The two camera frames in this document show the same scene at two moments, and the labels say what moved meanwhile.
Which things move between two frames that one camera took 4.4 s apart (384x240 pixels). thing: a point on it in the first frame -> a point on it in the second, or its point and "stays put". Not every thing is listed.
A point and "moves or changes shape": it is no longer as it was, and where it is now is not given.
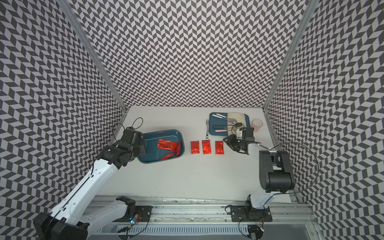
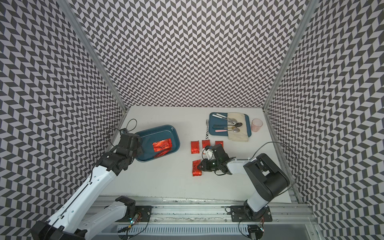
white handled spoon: (233, 120) stays put
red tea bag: (206, 147) stays put
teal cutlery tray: (218, 124) stays put
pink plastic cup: (256, 124) stays put
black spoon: (237, 124) stays put
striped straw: (207, 132) stays put
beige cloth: (235, 121) stays put
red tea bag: (166, 156) -> (161, 151)
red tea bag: (195, 147) stays put
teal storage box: (154, 154) moves or changes shape
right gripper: (230, 142) -> (205, 166)
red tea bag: (167, 145) moves or changes shape
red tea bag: (178, 149) -> (196, 171)
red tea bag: (219, 147) stays put
